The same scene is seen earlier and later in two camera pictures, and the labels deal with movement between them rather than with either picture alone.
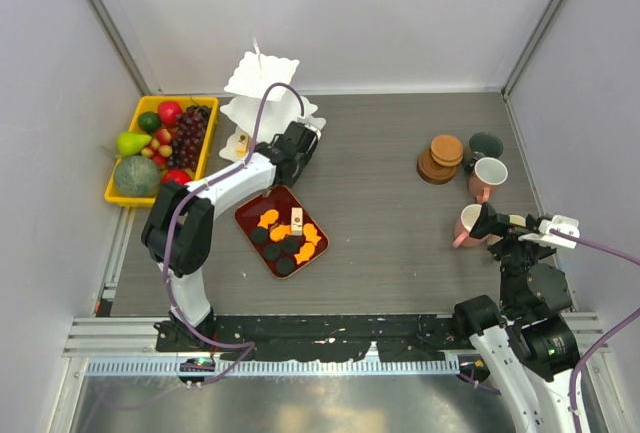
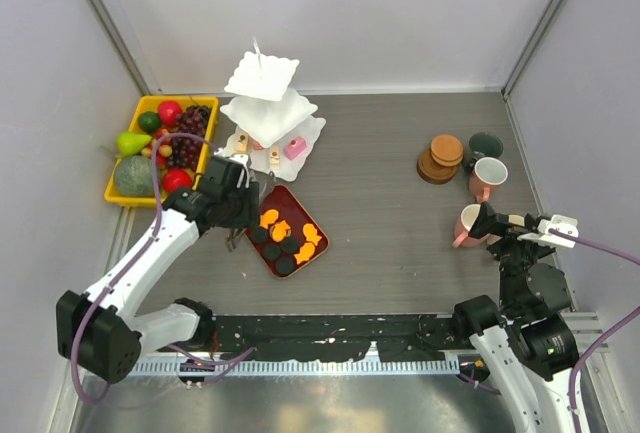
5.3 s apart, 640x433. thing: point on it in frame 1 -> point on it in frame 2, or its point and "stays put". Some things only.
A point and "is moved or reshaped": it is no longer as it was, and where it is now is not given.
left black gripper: (304, 160) -> (249, 217)
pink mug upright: (487, 176) stays put
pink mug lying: (463, 226) stays put
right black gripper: (489, 220) stays put
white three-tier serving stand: (281, 105) stays put
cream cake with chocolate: (297, 221) is moved or reshaped
